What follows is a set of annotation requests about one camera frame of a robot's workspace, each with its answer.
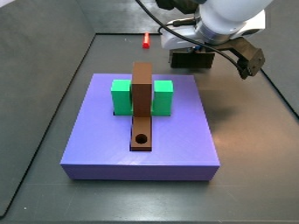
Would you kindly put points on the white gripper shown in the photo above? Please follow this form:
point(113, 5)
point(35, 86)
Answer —
point(171, 42)

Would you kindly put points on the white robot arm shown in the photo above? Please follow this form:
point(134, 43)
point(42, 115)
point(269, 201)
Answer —
point(222, 20)

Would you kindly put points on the black angle fixture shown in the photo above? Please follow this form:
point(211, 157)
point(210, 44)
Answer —
point(189, 58)

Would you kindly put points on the red peg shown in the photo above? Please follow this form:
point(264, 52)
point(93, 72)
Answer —
point(146, 41)

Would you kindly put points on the green block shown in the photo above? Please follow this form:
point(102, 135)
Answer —
point(162, 101)

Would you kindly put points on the purple base block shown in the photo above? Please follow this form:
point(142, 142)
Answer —
point(183, 153)

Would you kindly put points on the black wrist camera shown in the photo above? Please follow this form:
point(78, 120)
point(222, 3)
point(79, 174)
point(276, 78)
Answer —
point(250, 56)

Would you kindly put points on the brown L-shaped bracket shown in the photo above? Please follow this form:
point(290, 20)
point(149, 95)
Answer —
point(142, 104)

